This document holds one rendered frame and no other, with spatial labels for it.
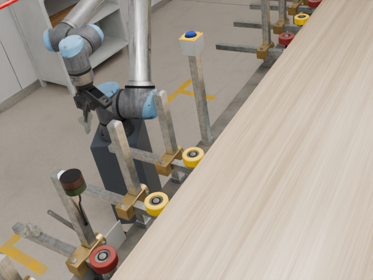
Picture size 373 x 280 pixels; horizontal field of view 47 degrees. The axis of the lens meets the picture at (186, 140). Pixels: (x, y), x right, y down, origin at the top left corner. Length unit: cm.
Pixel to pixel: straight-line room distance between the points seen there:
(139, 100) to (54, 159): 141
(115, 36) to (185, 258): 367
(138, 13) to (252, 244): 127
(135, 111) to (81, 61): 56
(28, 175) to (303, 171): 228
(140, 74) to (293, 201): 106
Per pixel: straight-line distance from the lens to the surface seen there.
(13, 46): 421
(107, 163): 231
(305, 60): 208
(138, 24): 210
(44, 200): 302
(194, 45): 163
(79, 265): 137
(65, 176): 118
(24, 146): 362
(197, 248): 126
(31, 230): 153
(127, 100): 209
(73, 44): 159
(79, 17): 188
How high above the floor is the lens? 188
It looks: 37 degrees down
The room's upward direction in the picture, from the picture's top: 11 degrees counter-clockwise
